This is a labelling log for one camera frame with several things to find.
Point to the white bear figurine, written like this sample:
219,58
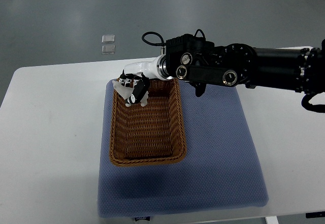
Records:
123,90

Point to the brown wicker basket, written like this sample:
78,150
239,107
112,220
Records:
150,135

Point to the black table control panel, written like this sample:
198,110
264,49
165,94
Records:
315,214

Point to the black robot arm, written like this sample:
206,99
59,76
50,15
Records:
193,59

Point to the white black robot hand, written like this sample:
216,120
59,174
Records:
141,73

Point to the upper metal floor plate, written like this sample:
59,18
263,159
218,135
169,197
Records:
108,39

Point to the blue-grey cushion mat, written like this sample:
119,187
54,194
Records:
221,169

